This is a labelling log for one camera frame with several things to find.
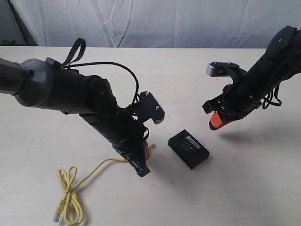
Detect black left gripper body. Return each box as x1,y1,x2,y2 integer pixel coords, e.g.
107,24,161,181
80,108,146,153

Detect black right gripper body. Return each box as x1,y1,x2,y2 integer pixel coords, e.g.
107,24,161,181
221,70,266,120

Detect black network switch box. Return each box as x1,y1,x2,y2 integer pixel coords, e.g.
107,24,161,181
168,129,210,170

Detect yellow ethernet cable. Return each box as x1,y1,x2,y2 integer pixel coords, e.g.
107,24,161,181
53,143,157,225

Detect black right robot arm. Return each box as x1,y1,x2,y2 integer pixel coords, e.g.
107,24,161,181
202,26,301,130

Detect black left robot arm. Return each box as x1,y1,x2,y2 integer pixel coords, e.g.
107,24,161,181
0,38,150,177

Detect white backdrop cloth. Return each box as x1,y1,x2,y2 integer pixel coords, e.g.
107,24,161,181
12,0,301,48

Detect green plant leaves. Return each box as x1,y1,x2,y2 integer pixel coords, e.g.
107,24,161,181
0,39,17,46

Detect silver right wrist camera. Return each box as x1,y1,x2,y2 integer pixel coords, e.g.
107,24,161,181
206,62,246,83

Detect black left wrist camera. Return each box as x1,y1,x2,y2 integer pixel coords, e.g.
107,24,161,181
126,91,165,124

